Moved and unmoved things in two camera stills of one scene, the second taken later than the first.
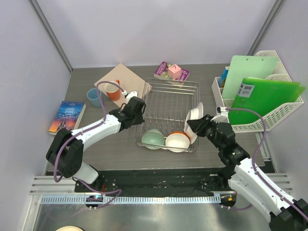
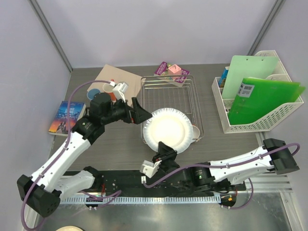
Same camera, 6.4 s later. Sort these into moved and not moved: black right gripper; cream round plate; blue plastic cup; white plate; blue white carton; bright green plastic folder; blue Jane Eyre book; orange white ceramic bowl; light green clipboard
Moved: black right gripper; orange white ceramic bowl; white plate
Not moved: blue white carton; blue Jane Eyre book; bright green plastic folder; blue plastic cup; cream round plate; light green clipboard
